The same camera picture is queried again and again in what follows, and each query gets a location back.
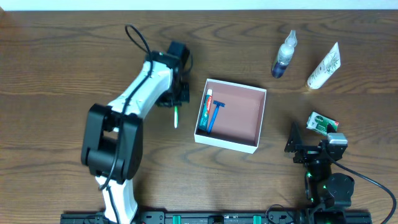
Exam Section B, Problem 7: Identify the green white Dettol soap pack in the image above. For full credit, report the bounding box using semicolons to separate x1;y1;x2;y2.
306;111;339;136

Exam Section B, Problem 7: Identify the green white toothpaste tube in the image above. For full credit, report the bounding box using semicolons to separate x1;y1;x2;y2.
198;89;213;131

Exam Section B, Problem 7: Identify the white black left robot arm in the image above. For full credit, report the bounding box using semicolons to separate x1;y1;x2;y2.
81;48;190;223

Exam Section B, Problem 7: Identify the blue disposable razor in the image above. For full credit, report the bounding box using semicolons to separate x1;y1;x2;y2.
206;101;225;134

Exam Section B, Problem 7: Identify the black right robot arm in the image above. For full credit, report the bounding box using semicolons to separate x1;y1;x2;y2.
284;122;354;223

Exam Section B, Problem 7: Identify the green white toothbrush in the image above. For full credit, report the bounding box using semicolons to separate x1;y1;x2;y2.
174;106;178;129

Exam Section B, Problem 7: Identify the black mounting rail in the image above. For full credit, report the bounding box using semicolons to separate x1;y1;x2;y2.
60;210;373;224

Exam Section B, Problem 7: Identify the clear pump bottle blue liquid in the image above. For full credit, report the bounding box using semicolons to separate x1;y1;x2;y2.
271;30;297;78

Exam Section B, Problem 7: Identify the pink open cardboard box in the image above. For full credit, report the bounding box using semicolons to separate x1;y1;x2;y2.
194;79;267;154

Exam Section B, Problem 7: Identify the white bamboo print lotion tube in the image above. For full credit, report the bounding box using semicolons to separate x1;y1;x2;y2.
306;42;341;90

